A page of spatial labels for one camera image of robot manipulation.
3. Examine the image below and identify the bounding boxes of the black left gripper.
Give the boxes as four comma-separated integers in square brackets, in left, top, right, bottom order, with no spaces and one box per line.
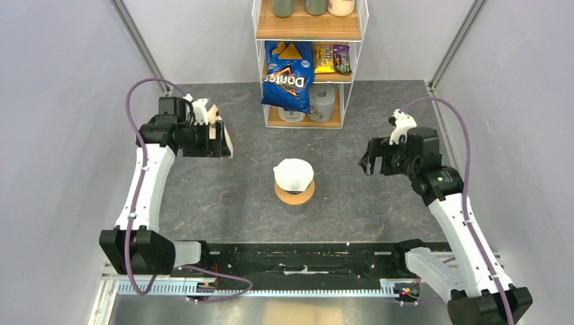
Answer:
[179,120,231,157]

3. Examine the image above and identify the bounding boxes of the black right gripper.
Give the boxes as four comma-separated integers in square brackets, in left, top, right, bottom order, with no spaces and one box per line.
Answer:
[357,136,418,177]

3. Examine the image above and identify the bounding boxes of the cream paper coffee filters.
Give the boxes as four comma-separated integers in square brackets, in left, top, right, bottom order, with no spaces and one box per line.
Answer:
[208,104,231,157]

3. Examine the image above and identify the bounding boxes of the glass carafe with wooden band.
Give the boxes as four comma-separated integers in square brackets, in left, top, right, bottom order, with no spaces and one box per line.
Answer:
[284,204,306,215]

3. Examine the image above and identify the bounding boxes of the wooden ring dripper stand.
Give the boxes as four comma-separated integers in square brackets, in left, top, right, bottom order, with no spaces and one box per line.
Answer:
[274,180,315,207]

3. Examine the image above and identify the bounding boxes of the grey toilet paper roll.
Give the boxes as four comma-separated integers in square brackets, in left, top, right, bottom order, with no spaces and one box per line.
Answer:
[307,84,336,123]

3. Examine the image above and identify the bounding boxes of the blue Doritos chip bag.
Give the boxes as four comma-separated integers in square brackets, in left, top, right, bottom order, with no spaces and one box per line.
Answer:
[261,41,315,114]

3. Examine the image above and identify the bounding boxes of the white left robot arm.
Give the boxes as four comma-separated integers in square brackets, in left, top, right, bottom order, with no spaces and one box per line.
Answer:
[99,95,234,276]

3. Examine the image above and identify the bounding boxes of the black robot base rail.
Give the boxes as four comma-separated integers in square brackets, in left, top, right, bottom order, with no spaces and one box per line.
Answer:
[170,242,422,301]

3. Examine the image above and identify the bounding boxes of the white jar on bottom shelf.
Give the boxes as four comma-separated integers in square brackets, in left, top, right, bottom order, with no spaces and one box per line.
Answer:
[277,107,307,123]

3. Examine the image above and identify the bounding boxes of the green bottle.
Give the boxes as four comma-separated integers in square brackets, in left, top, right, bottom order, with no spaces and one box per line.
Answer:
[304,0,328,16]
[272,0,295,18]

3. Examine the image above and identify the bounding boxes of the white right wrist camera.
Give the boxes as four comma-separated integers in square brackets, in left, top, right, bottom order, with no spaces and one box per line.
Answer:
[389,109,417,145]

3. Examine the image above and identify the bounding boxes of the cream lotion bottle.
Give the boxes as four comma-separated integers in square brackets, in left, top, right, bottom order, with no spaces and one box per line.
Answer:
[327,0,355,17]

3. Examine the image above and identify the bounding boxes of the green bottle left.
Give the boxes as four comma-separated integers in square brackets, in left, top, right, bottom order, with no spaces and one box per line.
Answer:
[272,0,295,18]

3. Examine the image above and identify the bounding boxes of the green bottle middle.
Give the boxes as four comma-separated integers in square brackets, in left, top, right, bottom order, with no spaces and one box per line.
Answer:
[304,0,328,16]

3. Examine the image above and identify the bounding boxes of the brown M&M candy bag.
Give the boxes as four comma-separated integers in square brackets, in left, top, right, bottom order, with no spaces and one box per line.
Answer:
[333,44,353,75]

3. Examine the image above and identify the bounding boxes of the single white paper filter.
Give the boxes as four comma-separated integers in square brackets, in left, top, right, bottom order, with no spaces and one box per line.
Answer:
[273,158,314,190]

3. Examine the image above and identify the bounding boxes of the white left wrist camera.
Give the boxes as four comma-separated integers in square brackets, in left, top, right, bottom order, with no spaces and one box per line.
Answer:
[183,94,213,125]

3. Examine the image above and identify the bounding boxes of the yellow M&M candy bag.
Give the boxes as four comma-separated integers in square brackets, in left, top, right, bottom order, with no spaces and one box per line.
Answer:
[314,44,335,74]

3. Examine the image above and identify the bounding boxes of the white wire shelf rack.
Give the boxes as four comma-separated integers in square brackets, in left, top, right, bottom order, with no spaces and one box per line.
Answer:
[252,1,369,129]

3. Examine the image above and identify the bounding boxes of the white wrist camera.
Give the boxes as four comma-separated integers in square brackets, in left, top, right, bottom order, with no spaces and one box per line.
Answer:
[183,94,213,125]
[389,109,417,145]

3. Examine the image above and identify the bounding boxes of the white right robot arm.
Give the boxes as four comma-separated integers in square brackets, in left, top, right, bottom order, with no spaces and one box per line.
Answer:
[358,127,533,324]

